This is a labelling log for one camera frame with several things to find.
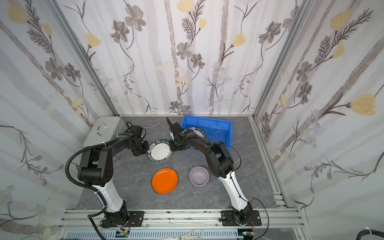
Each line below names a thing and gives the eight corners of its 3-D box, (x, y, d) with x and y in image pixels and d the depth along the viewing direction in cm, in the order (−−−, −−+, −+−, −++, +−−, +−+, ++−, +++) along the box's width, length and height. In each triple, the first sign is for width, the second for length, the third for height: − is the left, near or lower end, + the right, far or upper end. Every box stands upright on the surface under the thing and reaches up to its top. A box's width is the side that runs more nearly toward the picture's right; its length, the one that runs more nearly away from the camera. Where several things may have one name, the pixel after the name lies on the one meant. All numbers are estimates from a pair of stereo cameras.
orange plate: (150, 193, 84) (149, 192, 82) (155, 170, 93) (154, 168, 91) (176, 193, 84) (176, 192, 82) (178, 170, 93) (178, 168, 91)
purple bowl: (189, 187, 86) (189, 184, 81) (189, 170, 93) (189, 166, 88) (208, 187, 86) (209, 184, 82) (207, 170, 93) (208, 166, 88)
